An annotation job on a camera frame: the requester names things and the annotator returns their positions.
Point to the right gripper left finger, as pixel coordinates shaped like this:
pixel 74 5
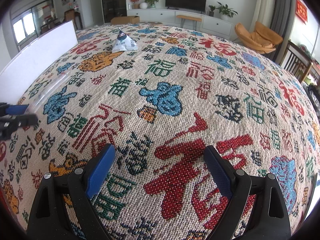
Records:
pixel 83 184

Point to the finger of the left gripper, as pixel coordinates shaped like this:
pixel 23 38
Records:
pixel 11 125
pixel 12 110

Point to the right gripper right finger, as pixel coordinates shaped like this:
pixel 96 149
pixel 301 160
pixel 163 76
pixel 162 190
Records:
pixel 233 184

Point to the white storage box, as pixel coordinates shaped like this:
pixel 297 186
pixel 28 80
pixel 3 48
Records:
pixel 18 75

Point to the patterned woven table cloth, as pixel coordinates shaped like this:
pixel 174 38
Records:
pixel 160 106

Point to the white blue triangular packet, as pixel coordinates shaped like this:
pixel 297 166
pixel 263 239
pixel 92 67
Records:
pixel 124 43

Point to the dark wooden chair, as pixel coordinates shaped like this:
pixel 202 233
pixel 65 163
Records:
pixel 296 61

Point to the orange lounge chair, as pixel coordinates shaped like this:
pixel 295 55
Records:
pixel 263 40

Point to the cardboard box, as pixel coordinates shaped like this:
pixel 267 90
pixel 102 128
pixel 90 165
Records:
pixel 125 20

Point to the white tv cabinet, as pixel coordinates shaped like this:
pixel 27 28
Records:
pixel 209 24

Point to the green potted plant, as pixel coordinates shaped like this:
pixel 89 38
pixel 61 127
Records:
pixel 226 12

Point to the small wooden bench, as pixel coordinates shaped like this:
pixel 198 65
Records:
pixel 194 20

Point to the grey curtain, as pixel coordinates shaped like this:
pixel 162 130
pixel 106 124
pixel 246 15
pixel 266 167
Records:
pixel 281 16

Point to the red wall hanging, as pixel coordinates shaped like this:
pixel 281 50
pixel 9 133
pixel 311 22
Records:
pixel 301 11

